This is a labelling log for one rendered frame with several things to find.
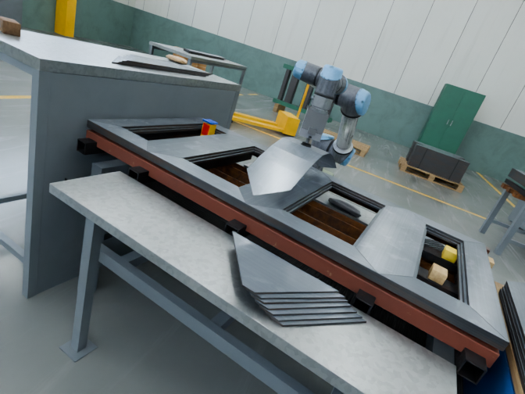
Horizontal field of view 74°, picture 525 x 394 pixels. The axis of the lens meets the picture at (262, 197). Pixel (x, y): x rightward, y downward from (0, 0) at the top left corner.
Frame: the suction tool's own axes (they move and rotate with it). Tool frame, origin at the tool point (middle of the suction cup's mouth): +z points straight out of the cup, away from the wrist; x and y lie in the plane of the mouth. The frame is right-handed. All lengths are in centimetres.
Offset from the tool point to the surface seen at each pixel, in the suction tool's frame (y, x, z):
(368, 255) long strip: 25, -42, 15
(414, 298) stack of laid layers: 37, -56, 17
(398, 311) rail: 35, -55, 23
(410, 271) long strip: 38, -44, 15
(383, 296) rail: 30, -53, 21
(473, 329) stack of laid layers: 50, -61, 17
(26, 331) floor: -84, -35, 100
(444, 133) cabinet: 416, 863, 30
